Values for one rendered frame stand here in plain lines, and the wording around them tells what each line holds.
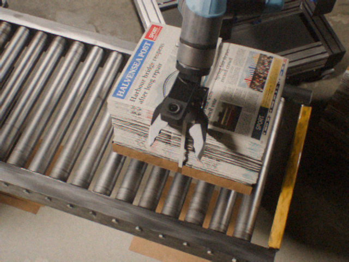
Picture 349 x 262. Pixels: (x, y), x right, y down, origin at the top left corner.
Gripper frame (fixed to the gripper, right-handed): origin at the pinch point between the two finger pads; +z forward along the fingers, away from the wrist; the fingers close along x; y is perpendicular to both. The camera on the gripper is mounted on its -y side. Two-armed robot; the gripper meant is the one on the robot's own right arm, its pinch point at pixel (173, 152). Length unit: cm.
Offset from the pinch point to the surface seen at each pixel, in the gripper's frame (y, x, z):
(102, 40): 47, 39, -4
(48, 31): 45, 57, -3
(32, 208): 59, 69, 84
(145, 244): 61, 16, 85
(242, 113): 11.0, -11.5, -8.5
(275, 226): 12.7, -26.8, 19.7
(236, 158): 8.5, -13.1, 1.6
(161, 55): 19.8, 11.8, -13.6
